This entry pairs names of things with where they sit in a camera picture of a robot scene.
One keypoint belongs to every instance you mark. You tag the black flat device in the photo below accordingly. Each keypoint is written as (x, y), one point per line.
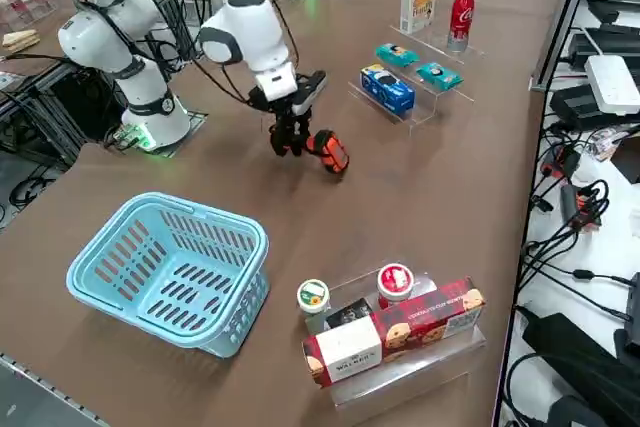
(615, 44)

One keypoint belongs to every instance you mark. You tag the wooden block stack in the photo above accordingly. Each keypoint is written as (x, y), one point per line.
(20, 41)

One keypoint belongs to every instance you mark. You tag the small black packet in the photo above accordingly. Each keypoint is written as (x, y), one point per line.
(347, 314)

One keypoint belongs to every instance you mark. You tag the clear acrylic stepped shelf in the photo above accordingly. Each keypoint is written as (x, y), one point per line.
(400, 387)
(422, 114)

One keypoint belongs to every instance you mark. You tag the red cup red-white lid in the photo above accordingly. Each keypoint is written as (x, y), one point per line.
(395, 282)

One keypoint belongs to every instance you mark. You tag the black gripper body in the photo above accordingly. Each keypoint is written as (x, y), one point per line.
(280, 109)

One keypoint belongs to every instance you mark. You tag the orange black plug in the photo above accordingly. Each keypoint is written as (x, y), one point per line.
(560, 162)

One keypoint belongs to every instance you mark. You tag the small black adapter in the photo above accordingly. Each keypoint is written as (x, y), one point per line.
(570, 199)

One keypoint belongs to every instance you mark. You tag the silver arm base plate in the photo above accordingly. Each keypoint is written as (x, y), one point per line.
(199, 118)

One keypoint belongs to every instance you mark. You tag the red tartan Walkers box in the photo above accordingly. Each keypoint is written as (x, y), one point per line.
(400, 327)

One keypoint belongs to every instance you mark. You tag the grey wrist sensor bar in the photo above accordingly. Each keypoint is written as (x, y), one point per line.
(310, 92)

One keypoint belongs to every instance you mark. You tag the grey aluminium table rail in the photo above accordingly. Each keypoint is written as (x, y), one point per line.
(30, 382)

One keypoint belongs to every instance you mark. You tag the white cup green lid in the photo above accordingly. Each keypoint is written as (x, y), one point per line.
(313, 297)

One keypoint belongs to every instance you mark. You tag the metal frame post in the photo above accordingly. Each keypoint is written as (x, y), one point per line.
(565, 22)

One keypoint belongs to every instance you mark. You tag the blue Oreo cookie box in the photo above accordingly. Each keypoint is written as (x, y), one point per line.
(387, 89)

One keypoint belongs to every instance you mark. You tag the light blue shopping basket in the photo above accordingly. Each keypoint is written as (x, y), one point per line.
(165, 262)

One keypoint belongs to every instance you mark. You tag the black controller box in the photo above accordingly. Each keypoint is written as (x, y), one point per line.
(85, 102)

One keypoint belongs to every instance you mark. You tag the black power adapter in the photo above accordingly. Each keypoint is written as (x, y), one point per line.
(575, 107)

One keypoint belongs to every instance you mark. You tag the red Coca-Cola bottle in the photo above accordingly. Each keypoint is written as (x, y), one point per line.
(462, 7)

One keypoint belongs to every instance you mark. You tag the orange black barcode scanner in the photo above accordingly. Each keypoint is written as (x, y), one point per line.
(332, 154)

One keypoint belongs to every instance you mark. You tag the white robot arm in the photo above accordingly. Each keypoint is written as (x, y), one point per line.
(250, 22)

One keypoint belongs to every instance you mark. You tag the teal snack packet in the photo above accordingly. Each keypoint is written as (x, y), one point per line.
(396, 53)
(440, 76)

